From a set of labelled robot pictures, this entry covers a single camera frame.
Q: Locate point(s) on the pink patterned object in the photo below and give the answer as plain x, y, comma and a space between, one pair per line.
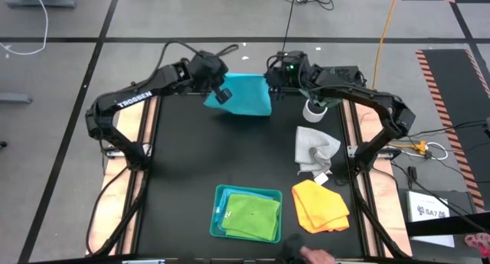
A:
478, 245

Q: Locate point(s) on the lime green microfiber towel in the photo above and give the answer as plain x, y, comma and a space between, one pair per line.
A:
252, 216

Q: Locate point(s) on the black diagonal beam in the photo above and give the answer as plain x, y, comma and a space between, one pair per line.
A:
440, 225

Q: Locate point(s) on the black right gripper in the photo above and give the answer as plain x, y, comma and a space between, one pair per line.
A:
289, 70

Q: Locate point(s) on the black handheld object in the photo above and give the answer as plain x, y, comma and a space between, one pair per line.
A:
293, 246

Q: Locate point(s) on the grey microfiber towel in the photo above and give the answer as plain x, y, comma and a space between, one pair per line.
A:
312, 145

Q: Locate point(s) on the teal translucent plastic tray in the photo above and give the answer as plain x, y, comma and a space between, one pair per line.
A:
213, 218

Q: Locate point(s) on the white labelled box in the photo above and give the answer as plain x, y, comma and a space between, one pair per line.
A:
428, 218

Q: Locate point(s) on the light blue microfiber towel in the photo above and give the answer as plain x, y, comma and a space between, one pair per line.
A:
224, 203

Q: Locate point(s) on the grey floor bar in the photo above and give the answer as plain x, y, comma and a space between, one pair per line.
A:
15, 98

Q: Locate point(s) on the orange-yellow microfiber towel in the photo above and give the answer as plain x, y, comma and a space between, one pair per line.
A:
317, 206

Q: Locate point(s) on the teal microfiber towel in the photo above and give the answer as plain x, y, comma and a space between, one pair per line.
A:
249, 95

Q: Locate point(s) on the small white card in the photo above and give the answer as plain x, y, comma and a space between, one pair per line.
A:
321, 178

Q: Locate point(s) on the wooden side board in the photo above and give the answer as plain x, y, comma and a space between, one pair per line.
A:
115, 203
383, 203

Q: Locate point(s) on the grey metal bracket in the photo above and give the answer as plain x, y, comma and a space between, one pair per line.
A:
351, 150
112, 154

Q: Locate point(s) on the artificial plant in white pot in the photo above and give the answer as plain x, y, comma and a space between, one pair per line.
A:
314, 113

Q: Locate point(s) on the black computer case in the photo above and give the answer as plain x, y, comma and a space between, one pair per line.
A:
350, 74

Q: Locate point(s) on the black power adapter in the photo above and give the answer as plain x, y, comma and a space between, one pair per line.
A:
412, 172

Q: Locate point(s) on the black aluminium table frame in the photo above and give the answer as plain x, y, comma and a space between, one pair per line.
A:
153, 180

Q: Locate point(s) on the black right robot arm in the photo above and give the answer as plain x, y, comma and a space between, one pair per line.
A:
367, 99

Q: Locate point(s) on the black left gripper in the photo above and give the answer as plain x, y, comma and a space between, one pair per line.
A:
208, 70

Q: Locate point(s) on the person's hand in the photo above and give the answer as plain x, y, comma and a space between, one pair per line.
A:
315, 255

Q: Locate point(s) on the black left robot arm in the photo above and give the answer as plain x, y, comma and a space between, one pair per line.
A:
126, 99

